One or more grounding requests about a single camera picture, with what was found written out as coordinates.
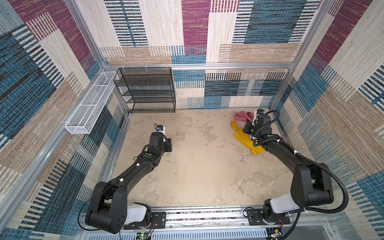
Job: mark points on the black wire shelf rack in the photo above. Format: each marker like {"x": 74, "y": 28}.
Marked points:
{"x": 147, "y": 90}

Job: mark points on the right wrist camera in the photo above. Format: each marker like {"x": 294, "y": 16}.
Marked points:
{"x": 256, "y": 114}

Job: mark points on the yellow cloth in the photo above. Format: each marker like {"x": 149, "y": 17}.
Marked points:
{"x": 243, "y": 138}

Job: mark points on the white wire mesh basket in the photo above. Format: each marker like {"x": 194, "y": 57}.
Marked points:
{"x": 87, "y": 113}

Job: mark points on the dark pink cloth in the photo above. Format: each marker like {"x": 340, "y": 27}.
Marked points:
{"x": 244, "y": 117}

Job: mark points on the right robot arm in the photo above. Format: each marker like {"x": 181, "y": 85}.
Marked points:
{"x": 311, "y": 185}

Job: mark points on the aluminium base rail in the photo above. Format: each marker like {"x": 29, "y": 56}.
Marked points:
{"x": 222, "y": 223}

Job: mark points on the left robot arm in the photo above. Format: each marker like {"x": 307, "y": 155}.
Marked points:
{"x": 108, "y": 205}

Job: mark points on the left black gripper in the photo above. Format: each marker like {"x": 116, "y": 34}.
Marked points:
{"x": 167, "y": 143}

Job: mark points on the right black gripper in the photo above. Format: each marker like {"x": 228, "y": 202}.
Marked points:
{"x": 248, "y": 124}

